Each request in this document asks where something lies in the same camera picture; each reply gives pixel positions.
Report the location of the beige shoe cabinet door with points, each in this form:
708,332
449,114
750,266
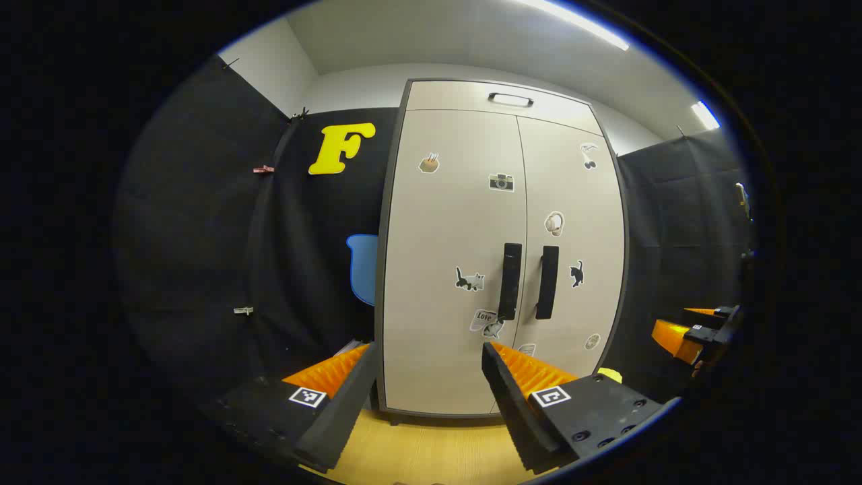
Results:
438,269
579,202

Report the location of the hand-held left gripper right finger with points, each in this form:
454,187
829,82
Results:
508,411

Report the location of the black clip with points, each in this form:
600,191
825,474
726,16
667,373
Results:
301,114
229,64

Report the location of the white clip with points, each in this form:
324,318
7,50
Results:
243,310

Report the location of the ceiling strip light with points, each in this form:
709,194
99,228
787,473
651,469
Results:
705,115

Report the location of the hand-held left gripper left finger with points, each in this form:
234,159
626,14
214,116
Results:
343,411

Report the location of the black backdrop cloth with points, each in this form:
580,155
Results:
202,236

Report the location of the beige cabinet flap panel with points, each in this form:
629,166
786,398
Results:
458,95

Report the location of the pink clip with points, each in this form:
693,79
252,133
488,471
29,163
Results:
263,168

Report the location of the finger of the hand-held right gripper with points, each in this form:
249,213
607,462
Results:
700,312
673,340

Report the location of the beige double-door shoe cabinet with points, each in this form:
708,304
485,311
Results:
404,269

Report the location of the yellow ribbed ball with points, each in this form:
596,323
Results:
609,374

